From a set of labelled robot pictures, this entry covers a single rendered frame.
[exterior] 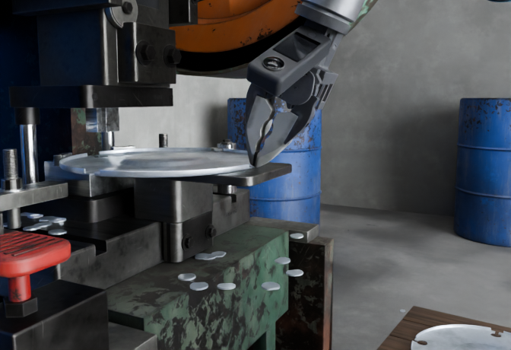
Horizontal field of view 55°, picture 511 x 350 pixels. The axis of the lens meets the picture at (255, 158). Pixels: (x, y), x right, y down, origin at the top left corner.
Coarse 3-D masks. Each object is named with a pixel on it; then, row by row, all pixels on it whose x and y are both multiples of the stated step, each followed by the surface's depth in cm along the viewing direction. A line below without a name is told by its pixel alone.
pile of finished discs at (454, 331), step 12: (456, 324) 113; (420, 336) 108; (432, 336) 108; (444, 336) 108; (456, 336) 108; (468, 336) 108; (480, 336) 108; (492, 336) 108; (504, 336) 108; (420, 348) 103; (432, 348) 103; (444, 348) 103; (456, 348) 102; (468, 348) 102; (480, 348) 102; (492, 348) 102; (504, 348) 103
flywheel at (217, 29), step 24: (216, 0) 107; (240, 0) 104; (264, 0) 102; (288, 0) 95; (216, 24) 103; (240, 24) 101; (264, 24) 98; (288, 24) 96; (192, 48) 106; (216, 48) 104; (240, 48) 102; (264, 48) 106
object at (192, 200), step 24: (264, 168) 65; (288, 168) 68; (144, 192) 68; (168, 192) 66; (192, 192) 69; (144, 216) 68; (168, 216) 66; (192, 216) 69; (168, 240) 67; (192, 240) 68
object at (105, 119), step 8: (88, 112) 74; (96, 112) 74; (104, 112) 74; (112, 112) 75; (88, 120) 75; (96, 120) 74; (104, 120) 75; (112, 120) 76; (88, 128) 75; (96, 128) 74; (104, 128) 75; (112, 128) 76
